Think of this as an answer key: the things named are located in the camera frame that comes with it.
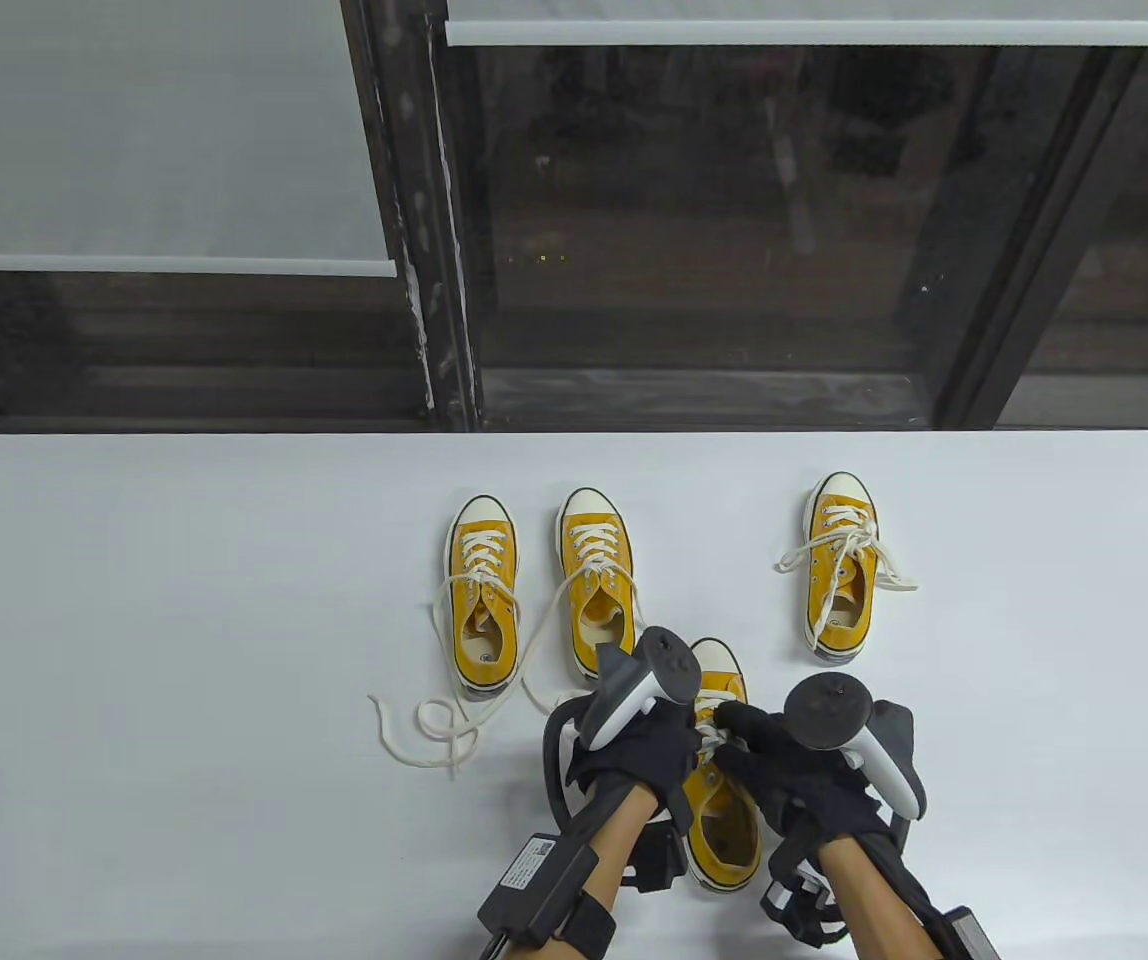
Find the person's left hand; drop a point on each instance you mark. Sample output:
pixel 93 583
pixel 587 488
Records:
pixel 644 760

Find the person's right hand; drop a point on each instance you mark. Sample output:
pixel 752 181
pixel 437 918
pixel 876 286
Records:
pixel 804 790

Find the yellow canvas shoe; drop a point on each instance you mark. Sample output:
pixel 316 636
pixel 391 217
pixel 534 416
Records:
pixel 839 615
pixel 464 610
pixel 709 800
pixel 589 655

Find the person's right forearm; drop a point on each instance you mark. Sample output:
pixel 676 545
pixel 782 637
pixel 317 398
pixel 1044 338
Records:
pixel 864 900

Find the person's left forearm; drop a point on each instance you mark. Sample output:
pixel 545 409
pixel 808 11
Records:
pixel 614 840

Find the white grey tracking controller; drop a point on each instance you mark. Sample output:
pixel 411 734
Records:
pixel 829 710
pixel 624 700

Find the black power box white label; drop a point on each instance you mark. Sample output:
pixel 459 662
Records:
pixel 534 880

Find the black grey power box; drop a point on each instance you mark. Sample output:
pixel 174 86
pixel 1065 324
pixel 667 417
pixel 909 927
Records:
pixel 964 935

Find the white roller blind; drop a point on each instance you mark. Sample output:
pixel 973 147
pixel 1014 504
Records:
pixel 784 30
pixel 134 130

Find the dark window frame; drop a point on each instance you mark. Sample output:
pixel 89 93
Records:
pixel 434 250

